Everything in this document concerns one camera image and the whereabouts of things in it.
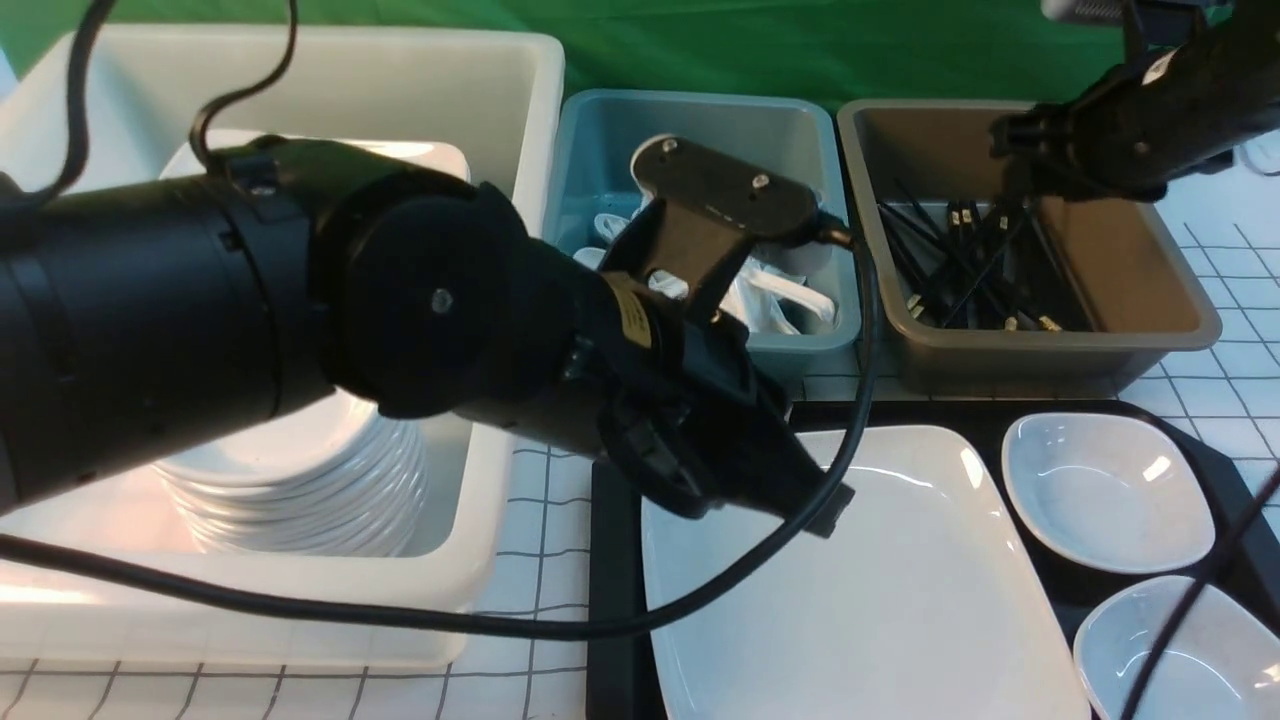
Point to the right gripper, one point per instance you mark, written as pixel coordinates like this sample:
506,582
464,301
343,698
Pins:
1156,118

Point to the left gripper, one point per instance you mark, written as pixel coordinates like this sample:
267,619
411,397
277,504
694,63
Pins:
601,369

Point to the white square rice plate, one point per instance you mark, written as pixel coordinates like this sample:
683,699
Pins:
922,605

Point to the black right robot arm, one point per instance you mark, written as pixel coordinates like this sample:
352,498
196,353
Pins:
1251,28

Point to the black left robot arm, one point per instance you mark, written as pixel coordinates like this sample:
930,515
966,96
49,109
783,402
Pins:
144,320

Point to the pile of white spoons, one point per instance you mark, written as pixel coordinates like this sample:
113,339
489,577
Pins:
768,278

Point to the green backdrop cloth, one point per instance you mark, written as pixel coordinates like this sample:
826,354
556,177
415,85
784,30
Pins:
827,52

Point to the brown plastic bin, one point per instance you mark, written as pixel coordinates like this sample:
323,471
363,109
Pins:
1120,261

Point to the teal plastic bin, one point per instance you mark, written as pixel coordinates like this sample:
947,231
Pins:
600,131

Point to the pile of black chopsticks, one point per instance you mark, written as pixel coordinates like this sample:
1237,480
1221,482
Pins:
981,266

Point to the black serving tray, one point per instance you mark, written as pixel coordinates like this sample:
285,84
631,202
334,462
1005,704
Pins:
622,682

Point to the stack of white square plates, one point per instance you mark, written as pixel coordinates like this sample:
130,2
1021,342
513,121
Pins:
432,155

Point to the stack of white bowls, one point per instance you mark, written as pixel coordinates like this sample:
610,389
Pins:
334,479

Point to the large white plastic tub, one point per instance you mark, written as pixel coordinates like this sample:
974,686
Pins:
496,96

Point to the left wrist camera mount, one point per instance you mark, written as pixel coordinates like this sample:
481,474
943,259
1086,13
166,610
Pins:
707,213

